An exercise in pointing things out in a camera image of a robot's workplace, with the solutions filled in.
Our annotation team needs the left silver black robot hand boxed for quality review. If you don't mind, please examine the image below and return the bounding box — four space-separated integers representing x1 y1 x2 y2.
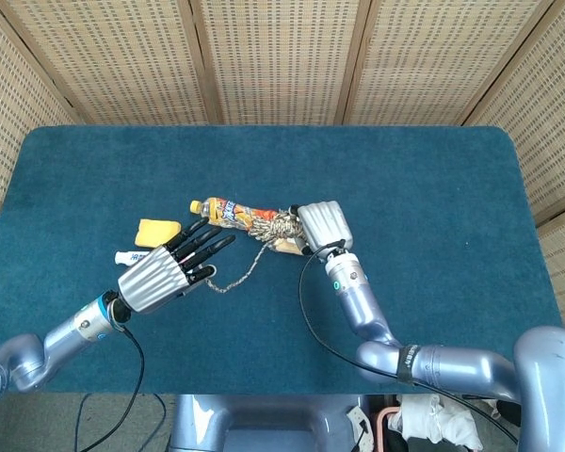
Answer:
117 218 237 326

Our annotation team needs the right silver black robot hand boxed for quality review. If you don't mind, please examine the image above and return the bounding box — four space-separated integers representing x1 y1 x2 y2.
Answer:
289 201 357 256

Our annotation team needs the beige speckled braided rope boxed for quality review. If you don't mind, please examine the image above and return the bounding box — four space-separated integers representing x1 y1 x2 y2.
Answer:
204 209 308 295

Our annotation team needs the white toothpaste tube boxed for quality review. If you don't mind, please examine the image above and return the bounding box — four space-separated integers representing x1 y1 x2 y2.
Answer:
114 250 151 268

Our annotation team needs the clear bag of snacks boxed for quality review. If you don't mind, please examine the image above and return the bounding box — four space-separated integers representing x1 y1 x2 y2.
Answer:
271 236 303 258

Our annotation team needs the yellow sponge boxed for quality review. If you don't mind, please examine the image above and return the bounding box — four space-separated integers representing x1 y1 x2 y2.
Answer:
135 218 183 250

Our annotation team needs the blue table cover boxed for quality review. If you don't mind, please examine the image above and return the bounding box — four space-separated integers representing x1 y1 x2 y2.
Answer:
0 124 565 396

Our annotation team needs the orange drink plastic bottle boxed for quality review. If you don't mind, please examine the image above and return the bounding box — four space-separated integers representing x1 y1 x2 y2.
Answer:
189 197 284 233

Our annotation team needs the woven folding screen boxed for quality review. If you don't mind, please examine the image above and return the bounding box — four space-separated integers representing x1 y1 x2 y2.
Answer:
0 0 565 338

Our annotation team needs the silver-blue robot torso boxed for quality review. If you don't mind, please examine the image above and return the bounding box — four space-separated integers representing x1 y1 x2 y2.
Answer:
168 394 374 452

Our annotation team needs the white crumpled cloth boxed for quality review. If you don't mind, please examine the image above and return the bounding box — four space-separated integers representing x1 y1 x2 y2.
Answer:
388 394 485 449

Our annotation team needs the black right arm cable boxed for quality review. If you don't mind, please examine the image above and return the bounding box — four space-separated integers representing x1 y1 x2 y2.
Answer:
298 239 520 446

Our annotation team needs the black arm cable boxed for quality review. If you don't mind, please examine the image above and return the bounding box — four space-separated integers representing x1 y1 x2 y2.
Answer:
298 239 520 446
73 323 147 452

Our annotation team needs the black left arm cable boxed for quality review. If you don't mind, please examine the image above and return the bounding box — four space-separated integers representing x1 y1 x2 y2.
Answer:
73 323 147 452

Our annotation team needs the black velcro strap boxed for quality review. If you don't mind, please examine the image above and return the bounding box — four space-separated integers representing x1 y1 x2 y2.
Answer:
396 344 421 386

